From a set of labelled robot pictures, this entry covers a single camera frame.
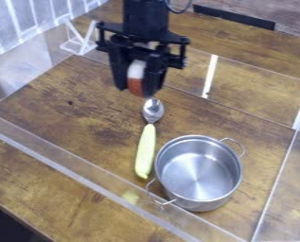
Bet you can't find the black strip on table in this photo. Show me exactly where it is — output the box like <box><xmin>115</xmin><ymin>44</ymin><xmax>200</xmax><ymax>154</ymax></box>
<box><xmin>193</xmin><ymin>4</ymin><xmax>276</xmax><ymax>30</ymax></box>

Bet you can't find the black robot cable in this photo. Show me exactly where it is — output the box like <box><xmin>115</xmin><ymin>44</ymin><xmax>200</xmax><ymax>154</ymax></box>
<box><xmin>164</xmin><ymin>0</ymin><xmax>194</xmax><ymax>15</ymax></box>

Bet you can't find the clear acrylic barrier wall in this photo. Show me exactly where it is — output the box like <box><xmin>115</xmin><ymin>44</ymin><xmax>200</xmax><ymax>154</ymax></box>
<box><xmin>0</xmin><ymin>117</ymin><xmax>245</xmax><ymax>242</ymax></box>

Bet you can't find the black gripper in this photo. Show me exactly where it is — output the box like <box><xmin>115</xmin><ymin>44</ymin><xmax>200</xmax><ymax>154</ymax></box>
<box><xmin>97</xmin><ymin>22</ymin><xmax>190</xmax><ymax>97</ymax></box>

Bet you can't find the silver metal pot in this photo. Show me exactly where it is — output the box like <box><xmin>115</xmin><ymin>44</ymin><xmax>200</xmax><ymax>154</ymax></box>
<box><xmin>146</xmin><ymin>135</ymin><xmax>245</xmax><ymax>212</ymax></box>

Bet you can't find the yellow handled metal spoon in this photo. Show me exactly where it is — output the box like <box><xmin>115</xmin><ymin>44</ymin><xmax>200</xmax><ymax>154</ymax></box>
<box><xmin>134</xmin><ymin>98</ymin><xmax>165</xmax><ymax>179</ymax></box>

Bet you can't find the clear acrylic triangle stand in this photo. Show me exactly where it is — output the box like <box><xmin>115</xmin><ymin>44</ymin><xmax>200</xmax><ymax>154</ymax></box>
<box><xmin>59</xmin><ymin>20</ymin><xmax>98</xmax><ymax>56</ymax></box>

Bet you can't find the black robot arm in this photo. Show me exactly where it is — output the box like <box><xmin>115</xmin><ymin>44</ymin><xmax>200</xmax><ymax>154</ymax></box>
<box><xmin>97</xmin><ymin>0</ymin><xmax>190</xmax><ymax>98</ymax></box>

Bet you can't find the white and brown toy mushroom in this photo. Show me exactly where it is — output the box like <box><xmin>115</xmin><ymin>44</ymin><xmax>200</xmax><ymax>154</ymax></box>
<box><xmin>127</xmin><ymin>60</ymin><xmax>146</xmax><ymax>97</ymax></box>

